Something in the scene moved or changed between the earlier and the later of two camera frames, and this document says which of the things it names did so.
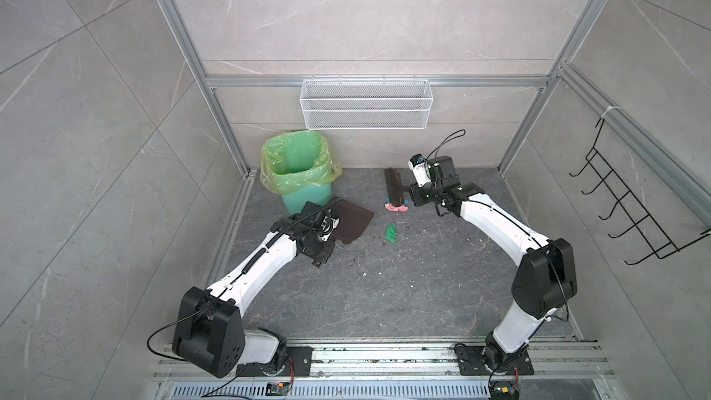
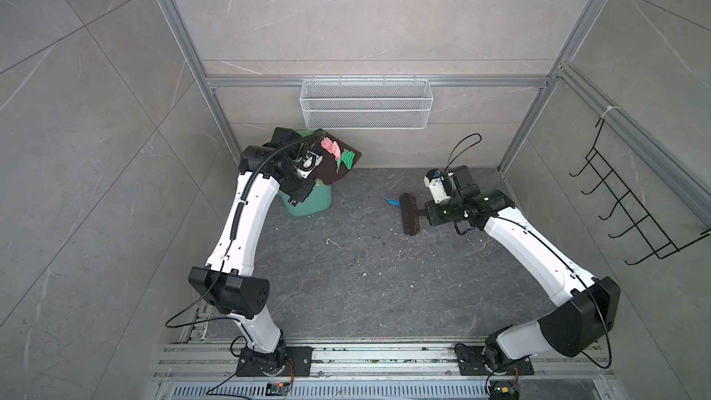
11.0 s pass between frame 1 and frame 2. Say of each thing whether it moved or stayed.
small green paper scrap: moved
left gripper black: moved
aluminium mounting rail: stayed
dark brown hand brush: moved
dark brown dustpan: moved
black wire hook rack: stayed
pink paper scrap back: moved
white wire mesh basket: stayed
